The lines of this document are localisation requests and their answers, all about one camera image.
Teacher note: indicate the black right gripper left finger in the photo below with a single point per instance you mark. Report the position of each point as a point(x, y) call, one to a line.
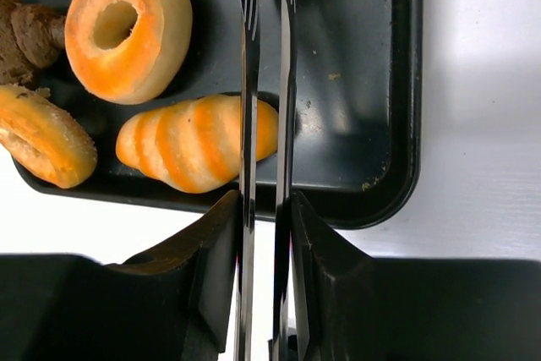
point(169, 302)

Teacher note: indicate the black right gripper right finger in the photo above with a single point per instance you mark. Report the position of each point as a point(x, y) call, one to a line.
point(352, 306)

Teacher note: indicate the steel serving tongs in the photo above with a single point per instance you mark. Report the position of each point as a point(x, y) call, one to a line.
point(250, 64)

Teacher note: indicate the striped orange bread loaf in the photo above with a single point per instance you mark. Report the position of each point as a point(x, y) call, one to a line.
point(192, 146)

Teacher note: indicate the sugared orange donut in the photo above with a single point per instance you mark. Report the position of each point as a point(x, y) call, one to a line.
point(45, 139)

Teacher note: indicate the pale glazed donut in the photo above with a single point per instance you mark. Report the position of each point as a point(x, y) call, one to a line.
point(127, 51)

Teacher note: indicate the black baking tray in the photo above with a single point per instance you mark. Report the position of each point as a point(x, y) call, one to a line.
point(356, 147)

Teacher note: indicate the brown chocolate croissant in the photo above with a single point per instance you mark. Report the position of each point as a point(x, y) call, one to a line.
point(32, 39)

